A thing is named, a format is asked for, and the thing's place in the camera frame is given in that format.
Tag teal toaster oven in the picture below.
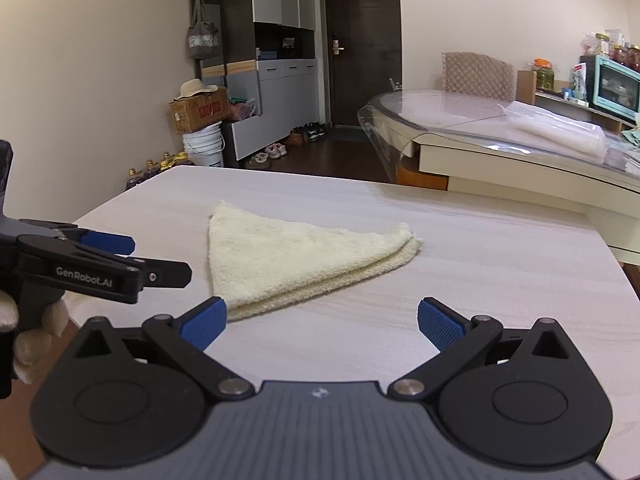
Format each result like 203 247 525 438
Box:
592 55 640 113

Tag large printed cardboard box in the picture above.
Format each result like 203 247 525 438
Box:
169 87 232 134

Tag orange-lidded glass jar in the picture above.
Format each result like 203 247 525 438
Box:
531 58 556 93

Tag row of oil bottles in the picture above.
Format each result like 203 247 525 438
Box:
125 152 193 191

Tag dark wooden door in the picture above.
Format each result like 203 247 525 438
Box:
322 0 403 128

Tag straw hat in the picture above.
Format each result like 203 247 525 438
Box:
175 79 218 102

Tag white and red snack bag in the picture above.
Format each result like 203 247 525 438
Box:
570 64 591 101

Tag grey hanging tote bag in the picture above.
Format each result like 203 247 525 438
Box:
187 0 222 61

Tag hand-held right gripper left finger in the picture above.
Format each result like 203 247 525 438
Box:
75 296 256 403

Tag beige glass-topped dining table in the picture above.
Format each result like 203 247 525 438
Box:
357 90 640 266

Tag plastic-wrapped white bundle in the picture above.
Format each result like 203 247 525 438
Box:
500 100 608 163

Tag grey hallway cabinet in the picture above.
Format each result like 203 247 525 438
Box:
190 0 321 163

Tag small brown cardboard box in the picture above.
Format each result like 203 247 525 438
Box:
516 70 537 106

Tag colourful clothes in drawer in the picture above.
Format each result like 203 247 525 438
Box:
227 97 259 121

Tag quilted beige chair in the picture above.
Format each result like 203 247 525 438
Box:
441 51 516 102

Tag white plastic bucket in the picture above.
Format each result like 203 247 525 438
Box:
182 122 226 168

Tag person's left hand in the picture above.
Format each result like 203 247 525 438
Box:
0 290 69 386

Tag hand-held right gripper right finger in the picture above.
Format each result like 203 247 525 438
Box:
387 297 576 402

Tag cream terry towel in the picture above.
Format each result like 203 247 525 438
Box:
207 201 424 322

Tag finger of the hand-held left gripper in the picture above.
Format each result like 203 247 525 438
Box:
15 236 192 304
52 226 136 257

